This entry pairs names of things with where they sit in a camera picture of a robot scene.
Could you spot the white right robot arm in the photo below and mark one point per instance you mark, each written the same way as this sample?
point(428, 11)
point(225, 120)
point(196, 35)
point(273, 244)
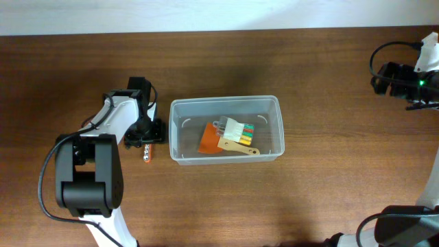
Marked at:
point(400, 225)

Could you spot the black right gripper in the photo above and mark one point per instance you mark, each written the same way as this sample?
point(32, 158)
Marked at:
point(399, 71)

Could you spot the orange scraper wooden handle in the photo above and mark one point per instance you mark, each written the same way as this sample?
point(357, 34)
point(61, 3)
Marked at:
point(211, 143)

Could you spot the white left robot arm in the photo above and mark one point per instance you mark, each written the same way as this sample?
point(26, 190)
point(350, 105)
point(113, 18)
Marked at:
point(89, 179)

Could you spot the clear plastic container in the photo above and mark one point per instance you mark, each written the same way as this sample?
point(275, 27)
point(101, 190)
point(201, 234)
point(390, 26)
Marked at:
point(188, 119)

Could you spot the orange socket bit rail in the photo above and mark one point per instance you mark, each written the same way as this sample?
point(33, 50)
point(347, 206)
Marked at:
point(147, 153)

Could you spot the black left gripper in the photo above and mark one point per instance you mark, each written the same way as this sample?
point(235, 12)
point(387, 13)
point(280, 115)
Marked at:
point(159, 135)

